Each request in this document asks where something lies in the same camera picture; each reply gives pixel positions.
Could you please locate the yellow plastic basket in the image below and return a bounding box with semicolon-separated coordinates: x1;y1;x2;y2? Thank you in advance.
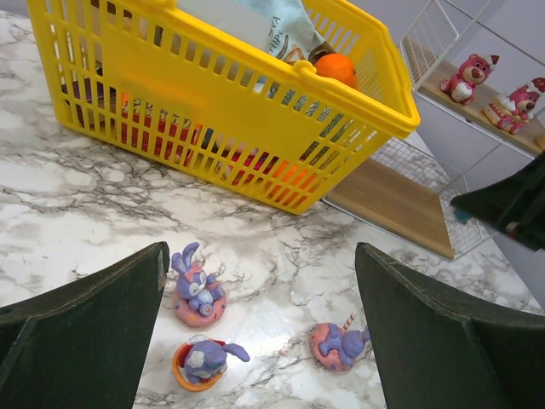
27;1;420;214

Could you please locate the purple bunny on pink macaron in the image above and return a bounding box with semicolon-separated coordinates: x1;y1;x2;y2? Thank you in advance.
309;314;370;372

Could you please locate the purple bunny in orange cup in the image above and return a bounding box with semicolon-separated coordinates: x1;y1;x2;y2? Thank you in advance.
171;334;250;393

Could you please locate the pink bear with santa hat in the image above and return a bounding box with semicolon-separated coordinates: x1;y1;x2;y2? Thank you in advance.
439;54;500;105

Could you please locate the white wire wooden shelf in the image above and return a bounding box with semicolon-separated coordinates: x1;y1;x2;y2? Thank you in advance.
325;1;544;260

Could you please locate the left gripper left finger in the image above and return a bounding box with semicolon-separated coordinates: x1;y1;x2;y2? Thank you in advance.
1;242;169;408

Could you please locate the brown bread pastry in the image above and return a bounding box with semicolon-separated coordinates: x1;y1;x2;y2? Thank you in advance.
307;42;336;65

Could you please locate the orange fruit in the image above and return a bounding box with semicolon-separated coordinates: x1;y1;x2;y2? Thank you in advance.
314;54;358;89

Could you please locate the purple bunny on pink donut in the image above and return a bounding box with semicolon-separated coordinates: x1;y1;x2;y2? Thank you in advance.
171;242;227;328

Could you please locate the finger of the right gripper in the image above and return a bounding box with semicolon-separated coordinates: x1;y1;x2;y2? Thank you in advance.
450;154;544;251

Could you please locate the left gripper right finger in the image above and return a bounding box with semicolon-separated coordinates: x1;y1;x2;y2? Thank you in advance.
355;243;544;408

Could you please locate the light blue chips bag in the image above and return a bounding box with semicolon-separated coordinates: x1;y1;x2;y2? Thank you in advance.
232;0;327;65

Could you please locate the pink bear with strawberry cake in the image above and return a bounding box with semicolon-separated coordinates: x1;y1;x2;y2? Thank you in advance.
482;78;544;135

